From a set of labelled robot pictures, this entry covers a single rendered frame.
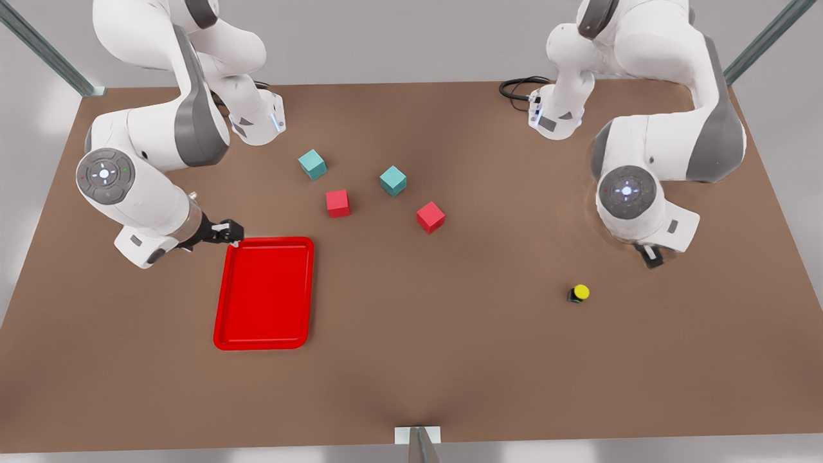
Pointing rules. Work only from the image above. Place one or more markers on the yellow push button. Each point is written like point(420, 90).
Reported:
point(579, 294)

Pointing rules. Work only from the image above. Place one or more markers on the red plastic tray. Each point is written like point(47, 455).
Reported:
point(265, 293)

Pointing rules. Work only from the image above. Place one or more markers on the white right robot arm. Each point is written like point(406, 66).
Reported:
point(161, 122)

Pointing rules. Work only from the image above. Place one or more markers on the teal cube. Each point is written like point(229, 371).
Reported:
point(393, 181)
point(312, 164)

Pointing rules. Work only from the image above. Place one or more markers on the red cube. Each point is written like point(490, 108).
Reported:
point(337, 203)
point(430, 217)

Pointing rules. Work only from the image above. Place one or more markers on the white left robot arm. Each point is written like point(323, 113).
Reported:
point(669, 138)

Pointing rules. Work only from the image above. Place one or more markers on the silver frame post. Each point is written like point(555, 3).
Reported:
point(48, 54)
point(421, 444)
point(765, 38)

